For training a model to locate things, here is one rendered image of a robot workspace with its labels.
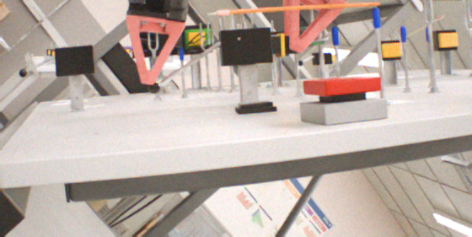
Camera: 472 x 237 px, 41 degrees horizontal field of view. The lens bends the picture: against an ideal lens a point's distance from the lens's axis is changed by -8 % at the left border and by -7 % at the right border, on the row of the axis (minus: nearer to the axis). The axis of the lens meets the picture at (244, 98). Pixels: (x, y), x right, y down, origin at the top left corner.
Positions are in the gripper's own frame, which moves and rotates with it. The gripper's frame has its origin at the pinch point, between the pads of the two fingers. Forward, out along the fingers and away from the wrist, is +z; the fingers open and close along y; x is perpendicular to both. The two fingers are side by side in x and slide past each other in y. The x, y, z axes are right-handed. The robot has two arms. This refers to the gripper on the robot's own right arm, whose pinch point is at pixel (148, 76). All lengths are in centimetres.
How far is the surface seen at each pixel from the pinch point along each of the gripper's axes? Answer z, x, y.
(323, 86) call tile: -1.5, -14.0, -26.3
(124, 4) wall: -69, 64, 755
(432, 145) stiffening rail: 3.0, -29.5, -13.7
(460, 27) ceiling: -57, -203, 367
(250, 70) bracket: -2.1, -11.3, -1.2
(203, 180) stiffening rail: 8.2, -6.5, -17.6
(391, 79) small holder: -3.9, -36.9, 24.9
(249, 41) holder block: -5.3, -10.7, -2.3
